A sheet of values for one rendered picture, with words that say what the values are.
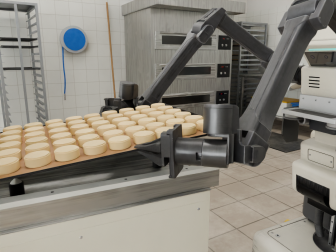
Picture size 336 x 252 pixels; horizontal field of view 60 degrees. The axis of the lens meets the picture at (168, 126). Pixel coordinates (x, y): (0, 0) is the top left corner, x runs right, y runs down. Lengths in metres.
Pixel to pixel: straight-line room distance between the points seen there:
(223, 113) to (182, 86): 3.93
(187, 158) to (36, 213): 0.34
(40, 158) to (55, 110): 4.26
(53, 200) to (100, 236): 0.14
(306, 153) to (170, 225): 0.81
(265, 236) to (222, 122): 1.20
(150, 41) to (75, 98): 1.58
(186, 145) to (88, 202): 0.27
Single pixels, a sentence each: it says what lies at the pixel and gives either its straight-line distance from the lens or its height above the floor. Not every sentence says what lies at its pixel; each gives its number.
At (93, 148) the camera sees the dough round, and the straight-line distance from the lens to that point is 0.63.
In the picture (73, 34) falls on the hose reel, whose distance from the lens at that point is 4.74.
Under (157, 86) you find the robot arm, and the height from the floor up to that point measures 1.08.
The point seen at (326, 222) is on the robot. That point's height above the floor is 0.35.
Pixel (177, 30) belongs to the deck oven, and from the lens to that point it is 4.43.
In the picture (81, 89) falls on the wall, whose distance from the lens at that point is 4.91.
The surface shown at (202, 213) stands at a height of 0.77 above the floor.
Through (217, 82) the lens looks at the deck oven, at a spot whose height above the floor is 0.79.
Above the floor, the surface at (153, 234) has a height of 0.75.
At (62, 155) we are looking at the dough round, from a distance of 0.63.
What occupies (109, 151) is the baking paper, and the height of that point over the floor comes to 0.99.
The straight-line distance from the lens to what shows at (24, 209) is 0.69.
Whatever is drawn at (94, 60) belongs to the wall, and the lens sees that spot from 4.95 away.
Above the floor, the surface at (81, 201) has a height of 0.87.
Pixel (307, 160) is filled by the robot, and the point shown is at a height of 0.74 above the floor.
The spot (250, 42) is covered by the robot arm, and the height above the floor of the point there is 1.24.
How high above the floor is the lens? 1.18
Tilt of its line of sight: 13 degrees down
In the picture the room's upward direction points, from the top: straight up
